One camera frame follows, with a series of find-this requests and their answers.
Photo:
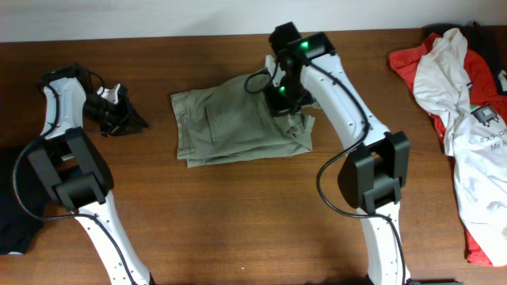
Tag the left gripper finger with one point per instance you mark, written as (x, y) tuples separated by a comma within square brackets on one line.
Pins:
[(135, 119), (127, 129)]

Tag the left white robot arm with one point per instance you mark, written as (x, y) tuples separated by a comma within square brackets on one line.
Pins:
[(72, 171)]

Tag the khaki green shorts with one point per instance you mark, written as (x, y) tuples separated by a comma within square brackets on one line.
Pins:
[(225, 124)]

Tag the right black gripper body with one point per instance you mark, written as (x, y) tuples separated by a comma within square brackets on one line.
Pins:
[(283, 104)]

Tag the black folded garment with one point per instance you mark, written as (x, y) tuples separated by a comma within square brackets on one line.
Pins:
[(17, 228)]

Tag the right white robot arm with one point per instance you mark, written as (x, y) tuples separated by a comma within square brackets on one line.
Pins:
[(306, 70)]

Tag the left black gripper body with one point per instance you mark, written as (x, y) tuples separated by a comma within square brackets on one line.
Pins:
[(120, 115)]

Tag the white printed t-shirt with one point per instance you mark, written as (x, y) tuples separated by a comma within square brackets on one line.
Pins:
[(479, 158)]

